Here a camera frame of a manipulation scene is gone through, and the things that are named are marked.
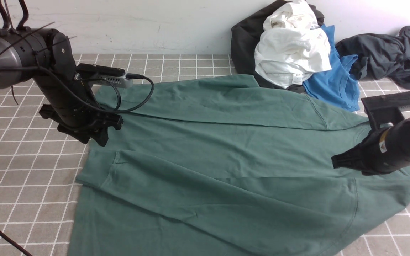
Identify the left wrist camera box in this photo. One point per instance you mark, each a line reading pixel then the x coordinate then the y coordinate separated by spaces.
pixel 103 75

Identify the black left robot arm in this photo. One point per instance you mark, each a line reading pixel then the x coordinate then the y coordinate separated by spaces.
pixel 45 55

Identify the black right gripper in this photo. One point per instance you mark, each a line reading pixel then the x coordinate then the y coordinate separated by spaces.
pixel 366 157

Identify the blue t-shirt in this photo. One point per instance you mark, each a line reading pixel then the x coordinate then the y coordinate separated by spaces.
pixel 336 86

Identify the green long sleeve shirt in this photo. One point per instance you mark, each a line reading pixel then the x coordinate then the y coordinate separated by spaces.
pixel 222 167

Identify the black garment under white shirt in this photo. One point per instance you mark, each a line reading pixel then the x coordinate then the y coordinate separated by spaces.
pixel 245 37

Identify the white crumpled shirt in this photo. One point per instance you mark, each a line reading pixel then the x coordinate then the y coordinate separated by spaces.
pixel 292 46

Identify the dark grey crumpled shirt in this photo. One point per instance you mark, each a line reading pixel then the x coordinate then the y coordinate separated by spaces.
pixel 379 56

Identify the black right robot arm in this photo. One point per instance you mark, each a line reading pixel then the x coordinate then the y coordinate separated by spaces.
pixel 385 150

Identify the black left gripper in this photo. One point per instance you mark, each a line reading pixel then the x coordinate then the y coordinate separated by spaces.
pixel 83 123

